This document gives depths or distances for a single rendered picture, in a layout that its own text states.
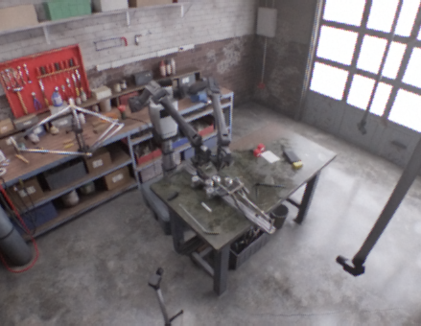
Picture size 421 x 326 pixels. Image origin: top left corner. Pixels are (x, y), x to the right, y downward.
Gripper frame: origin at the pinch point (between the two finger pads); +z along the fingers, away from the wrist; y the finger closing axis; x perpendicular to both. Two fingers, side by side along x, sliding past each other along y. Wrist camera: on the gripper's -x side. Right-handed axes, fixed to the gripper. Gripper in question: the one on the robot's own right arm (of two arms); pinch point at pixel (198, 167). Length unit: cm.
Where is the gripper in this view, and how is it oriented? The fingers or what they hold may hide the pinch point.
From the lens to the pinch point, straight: 196.0
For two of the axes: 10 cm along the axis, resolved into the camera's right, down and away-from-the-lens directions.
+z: -0.2, 7.8, 6.2
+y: 7.6, -3.9, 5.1
